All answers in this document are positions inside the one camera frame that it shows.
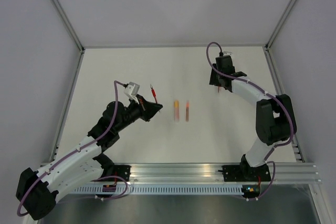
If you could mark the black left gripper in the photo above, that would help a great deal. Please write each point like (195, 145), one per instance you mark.
(148, 109)

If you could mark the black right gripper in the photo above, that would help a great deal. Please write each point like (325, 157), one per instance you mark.
(213, 80)

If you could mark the red thin pen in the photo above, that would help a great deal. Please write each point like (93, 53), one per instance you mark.
(153, 93)

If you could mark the pencil shaped pink pen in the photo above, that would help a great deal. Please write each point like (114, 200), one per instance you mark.
(176, 113)

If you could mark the orange highlighter pen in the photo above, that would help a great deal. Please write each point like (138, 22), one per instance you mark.
(187, 111)

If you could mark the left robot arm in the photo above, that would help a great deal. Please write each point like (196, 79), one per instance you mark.
(38, 191)

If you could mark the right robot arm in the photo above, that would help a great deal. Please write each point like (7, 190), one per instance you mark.
(275, 122)

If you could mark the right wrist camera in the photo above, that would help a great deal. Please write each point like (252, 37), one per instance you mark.
(225, 53)

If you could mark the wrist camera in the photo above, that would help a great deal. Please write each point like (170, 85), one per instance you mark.
(131, 91)
(225, 53)

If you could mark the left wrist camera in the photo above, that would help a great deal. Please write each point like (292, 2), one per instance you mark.
(131, 91)

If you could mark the right frame post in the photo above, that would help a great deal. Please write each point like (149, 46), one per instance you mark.
(284, 16)

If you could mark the frame post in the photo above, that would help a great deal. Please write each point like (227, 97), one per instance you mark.
(284, 16)
(67, 24)

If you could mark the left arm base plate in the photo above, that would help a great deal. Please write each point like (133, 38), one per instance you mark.
(123, 171)

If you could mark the left side table rail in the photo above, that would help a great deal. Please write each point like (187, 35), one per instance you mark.
(61, 123)

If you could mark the table rail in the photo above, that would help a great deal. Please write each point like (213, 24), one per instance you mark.
(283, 97)
(61, 123)

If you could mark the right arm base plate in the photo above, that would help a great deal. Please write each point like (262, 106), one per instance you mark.
(234, 173)

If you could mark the white slotted cable duct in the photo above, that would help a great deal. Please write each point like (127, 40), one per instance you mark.
(147, 189)

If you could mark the right side table rail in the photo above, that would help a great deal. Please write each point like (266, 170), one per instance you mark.
(283, 97)

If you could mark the aluminium front rail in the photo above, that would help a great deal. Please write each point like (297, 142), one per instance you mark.
(170, 173)

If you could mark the left frame post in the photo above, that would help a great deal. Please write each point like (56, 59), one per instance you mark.
(67, 24)

